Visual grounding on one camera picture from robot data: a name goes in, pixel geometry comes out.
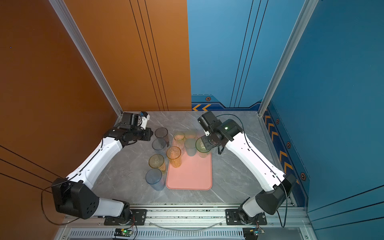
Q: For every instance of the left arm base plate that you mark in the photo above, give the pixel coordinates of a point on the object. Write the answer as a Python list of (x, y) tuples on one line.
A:
[(130, 217)]

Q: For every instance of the clear short glass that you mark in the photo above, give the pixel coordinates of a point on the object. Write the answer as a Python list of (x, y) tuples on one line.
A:
[(180, 144)]

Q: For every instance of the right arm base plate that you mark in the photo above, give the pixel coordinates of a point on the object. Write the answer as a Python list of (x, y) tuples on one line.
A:
[(233, 218)]

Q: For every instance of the right green circuit board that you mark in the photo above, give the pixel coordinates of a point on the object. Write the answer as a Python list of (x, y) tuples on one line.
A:
[(253, 233)]

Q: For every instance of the aluminium front rail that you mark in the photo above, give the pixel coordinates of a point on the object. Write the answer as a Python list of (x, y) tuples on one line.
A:
[(193, 222)]

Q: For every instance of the aluminium corner post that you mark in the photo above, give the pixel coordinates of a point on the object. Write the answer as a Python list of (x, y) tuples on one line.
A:
[(295, 37), (75, 34)]

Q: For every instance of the small green glass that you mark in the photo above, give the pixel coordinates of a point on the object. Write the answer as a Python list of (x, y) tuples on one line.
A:
[(179, 137)]

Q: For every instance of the tall yellow glass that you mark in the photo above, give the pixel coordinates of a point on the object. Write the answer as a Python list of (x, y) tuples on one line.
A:
[(174, 155)]

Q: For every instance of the tall green glass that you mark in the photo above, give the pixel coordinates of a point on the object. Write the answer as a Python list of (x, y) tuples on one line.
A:
[(201, 149)]

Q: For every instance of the left green circuit board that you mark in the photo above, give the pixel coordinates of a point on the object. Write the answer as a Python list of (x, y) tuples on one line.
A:
[(124, 233)]

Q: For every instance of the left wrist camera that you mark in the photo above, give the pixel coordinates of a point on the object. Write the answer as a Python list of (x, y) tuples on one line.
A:
[(144, 117)]

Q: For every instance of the green circuit board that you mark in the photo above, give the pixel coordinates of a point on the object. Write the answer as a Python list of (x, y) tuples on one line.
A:
[(124, 233), (253, 233)]

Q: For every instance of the tall blue glass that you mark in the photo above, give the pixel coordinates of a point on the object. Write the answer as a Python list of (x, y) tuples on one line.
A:
[(154, 178)]

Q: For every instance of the amber orange glass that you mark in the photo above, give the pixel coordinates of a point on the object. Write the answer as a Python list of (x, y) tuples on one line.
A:
[(157, 161)]

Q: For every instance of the right aluminium corner post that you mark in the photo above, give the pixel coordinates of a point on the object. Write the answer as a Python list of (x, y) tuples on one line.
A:
[(295, 37)]

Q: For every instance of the blue short glass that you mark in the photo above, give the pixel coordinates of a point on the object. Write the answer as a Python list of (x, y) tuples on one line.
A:
[(159, 145)]

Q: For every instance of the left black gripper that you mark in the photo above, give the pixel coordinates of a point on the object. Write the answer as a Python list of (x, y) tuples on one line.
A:
[(148, 135)]

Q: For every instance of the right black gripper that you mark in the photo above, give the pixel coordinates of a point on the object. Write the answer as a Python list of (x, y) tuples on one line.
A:
[(207, 145)]

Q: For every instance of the left aluminium corner post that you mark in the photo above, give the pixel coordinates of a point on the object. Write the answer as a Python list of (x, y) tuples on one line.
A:
[(75, 34)]

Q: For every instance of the teal textured glass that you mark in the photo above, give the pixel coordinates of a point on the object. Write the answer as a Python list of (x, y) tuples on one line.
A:
[(190, 147)]

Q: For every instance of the pink plastic tray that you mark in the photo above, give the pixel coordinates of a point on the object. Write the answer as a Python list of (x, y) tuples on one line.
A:
[(195, 173)]

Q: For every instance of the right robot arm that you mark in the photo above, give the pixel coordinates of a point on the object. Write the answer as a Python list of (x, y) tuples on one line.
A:
[(276, 185)]

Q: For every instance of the smoky grey glass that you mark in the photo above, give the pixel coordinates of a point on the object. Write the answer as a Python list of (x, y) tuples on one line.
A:
[(162, 133)]

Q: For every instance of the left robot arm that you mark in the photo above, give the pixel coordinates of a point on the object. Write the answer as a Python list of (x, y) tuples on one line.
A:
[(73, 195)]

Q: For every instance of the yellow-green short glass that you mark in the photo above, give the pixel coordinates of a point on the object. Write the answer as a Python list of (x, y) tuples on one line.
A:
[(191, 134)]

